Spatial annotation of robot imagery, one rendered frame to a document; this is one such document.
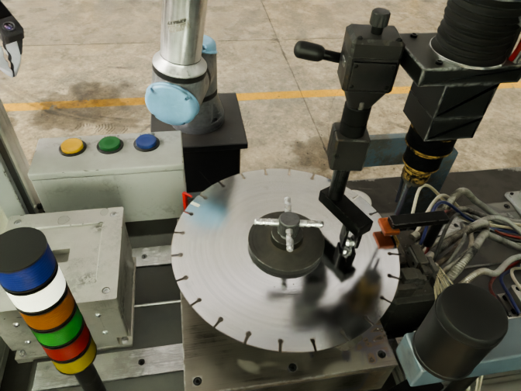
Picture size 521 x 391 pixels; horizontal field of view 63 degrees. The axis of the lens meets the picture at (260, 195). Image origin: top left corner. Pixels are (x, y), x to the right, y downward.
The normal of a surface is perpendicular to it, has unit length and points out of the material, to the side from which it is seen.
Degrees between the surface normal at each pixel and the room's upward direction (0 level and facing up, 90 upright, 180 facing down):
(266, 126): 0
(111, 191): 90
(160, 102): 97
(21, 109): 0
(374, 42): 45
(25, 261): 0
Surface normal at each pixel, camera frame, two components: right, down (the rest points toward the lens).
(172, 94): -0.18, 0.77
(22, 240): 0.05, -0.71
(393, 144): 0.17, 0.70
